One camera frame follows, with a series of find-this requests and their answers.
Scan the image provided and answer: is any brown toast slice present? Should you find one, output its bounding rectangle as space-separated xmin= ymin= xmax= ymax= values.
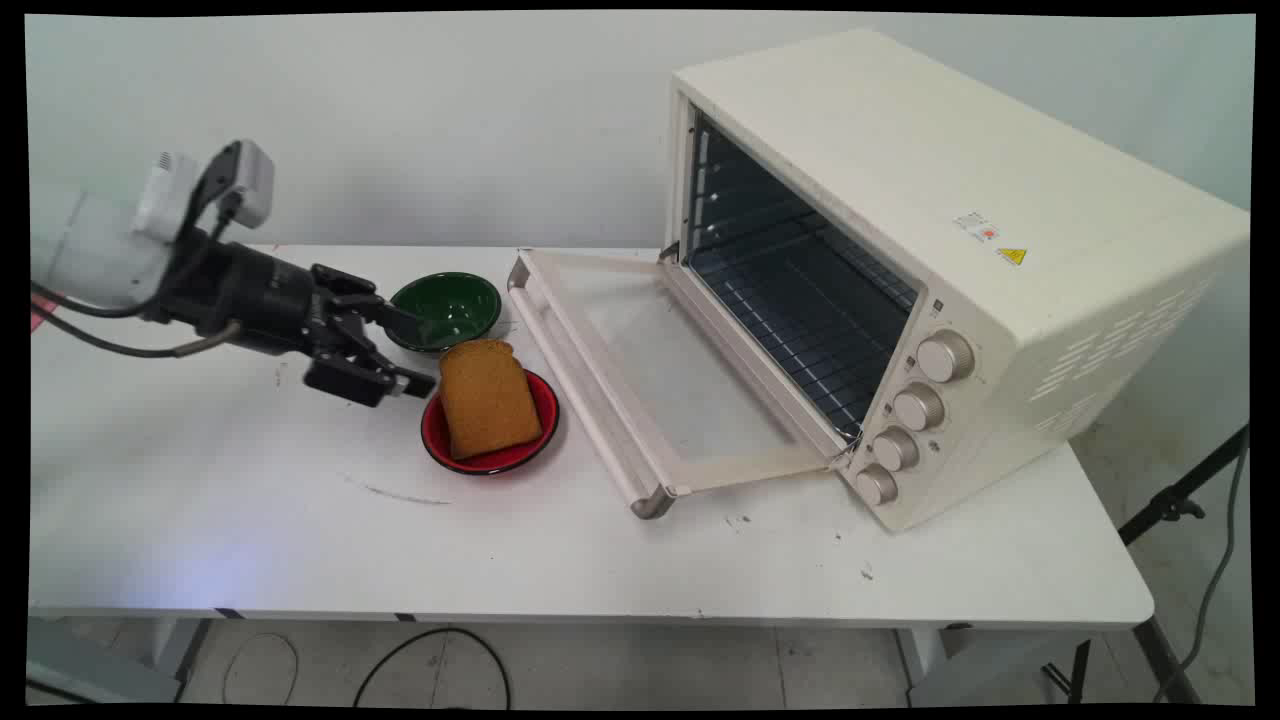
xmin=438 ymin=338 xmax=544 ymax=461

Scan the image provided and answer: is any green bowl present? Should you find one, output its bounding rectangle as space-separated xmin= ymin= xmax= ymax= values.
xmin=388 ymin=272 xmax=503 ymax=354

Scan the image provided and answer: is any metal oven rack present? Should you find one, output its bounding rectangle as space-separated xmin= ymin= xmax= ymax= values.
xmin=690 ymin=205 xmax=919 ymax=439

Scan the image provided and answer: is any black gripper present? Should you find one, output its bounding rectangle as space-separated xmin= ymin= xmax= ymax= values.
xmin=148 ymin=240 xmax=438 ymax=408

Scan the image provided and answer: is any grey hanging cable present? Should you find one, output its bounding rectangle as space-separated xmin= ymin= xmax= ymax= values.
xmin=1152 ymin=440 xmax=1251 ymax=705

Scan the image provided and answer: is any cream toaster oven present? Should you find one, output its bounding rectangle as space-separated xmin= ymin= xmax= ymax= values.
xmin=660 ymin=28 xmax=1251 ymax=533

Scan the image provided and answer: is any silver oven knob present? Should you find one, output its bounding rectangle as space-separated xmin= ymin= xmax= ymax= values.
xmin=855 ymin=464 xmax=899 ymax=507
xmin=871 ymin=427 xmax=920 ymax=473
xmin=917 ymin=331 xmax=975 ymax=384
xmin=892 ymin=383 xmax=946 ymax=433

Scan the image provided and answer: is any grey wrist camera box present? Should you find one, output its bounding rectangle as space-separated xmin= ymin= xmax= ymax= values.
xmin=192 ymin=140 xmax=275 ymax=231

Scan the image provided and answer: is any black floor cable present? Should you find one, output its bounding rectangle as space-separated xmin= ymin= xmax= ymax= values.
xmin=352 ymin=627 xmax=512 ymax=709

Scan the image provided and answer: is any red plate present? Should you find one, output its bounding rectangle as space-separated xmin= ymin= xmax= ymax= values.
xmin=421 ymin=368 xmax=561 ymax=476

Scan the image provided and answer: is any black tripod stand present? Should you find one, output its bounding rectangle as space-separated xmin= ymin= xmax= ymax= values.
xmin=1040 ymin=424 xmax=1251 ymax=705

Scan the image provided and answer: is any glass oven door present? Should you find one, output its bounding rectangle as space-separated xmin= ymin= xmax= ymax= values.
xmin=507 ymin=248 xmax=851 ymax=520

